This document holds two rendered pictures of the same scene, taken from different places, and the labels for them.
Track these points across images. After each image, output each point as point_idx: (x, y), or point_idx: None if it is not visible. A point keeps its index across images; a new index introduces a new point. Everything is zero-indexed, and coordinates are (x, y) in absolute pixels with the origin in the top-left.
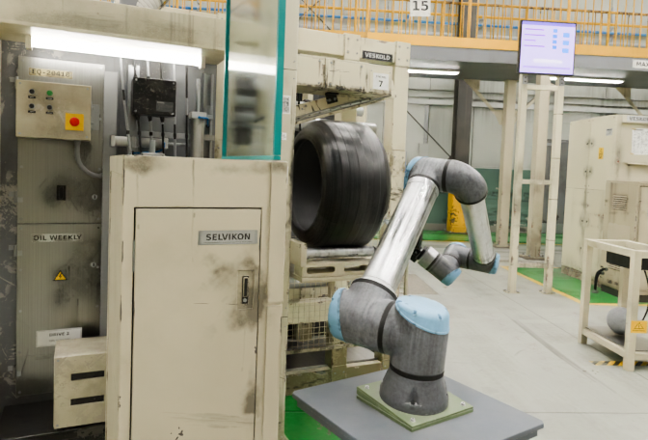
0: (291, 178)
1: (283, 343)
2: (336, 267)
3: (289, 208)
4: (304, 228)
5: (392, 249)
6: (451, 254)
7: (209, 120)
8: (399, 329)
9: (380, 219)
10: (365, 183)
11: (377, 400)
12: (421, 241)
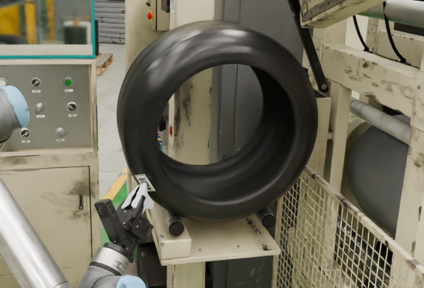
0: (174, 94)
1: (171, 274)
2: (151, 217)
3: (173, 129)
4: (257, 174)
5: None
6: (99, 280)
7: (222, 14)
8: None
9: (134, 177)
10: (118, 117)
11: None
12: (116, 235)
